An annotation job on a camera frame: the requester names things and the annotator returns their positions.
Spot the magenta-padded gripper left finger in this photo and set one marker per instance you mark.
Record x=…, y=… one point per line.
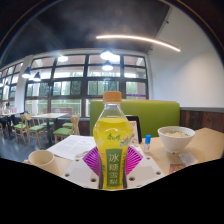
x=80, y=171

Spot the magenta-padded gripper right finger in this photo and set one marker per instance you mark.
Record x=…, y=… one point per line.
x=146, y=170

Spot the yellow drink bottle green label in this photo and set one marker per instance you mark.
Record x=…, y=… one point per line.
x=112, y=138

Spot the small blue-capped white bottle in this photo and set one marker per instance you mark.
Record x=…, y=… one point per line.
x=147, y=144

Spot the white printed paper sheet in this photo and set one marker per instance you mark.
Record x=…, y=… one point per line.
x=71, y=145

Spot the brown paper sachet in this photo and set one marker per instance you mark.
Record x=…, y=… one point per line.
x=176, y=168

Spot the white ribbed mug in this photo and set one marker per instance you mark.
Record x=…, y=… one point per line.
x=45, y=160

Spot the white bowl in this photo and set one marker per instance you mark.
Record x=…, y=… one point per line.
x=176, y=141

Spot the black-framed tablet with pictures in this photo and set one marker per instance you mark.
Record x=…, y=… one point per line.
x=136, y=128

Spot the green upholstered bench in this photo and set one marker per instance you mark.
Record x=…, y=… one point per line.
x=156, y=113

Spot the group of green-seated wooden chairs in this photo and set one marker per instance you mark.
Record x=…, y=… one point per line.
x=36, y=128

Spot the wooden dining table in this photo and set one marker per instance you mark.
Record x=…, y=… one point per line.
x=48, y=116

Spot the person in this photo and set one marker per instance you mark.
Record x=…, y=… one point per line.
x=6, y=108

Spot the group of pendant lamps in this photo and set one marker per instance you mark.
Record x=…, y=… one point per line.
x=106, y=55

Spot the curved ceiling light strip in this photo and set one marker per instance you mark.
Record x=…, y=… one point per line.
x=140, y=38

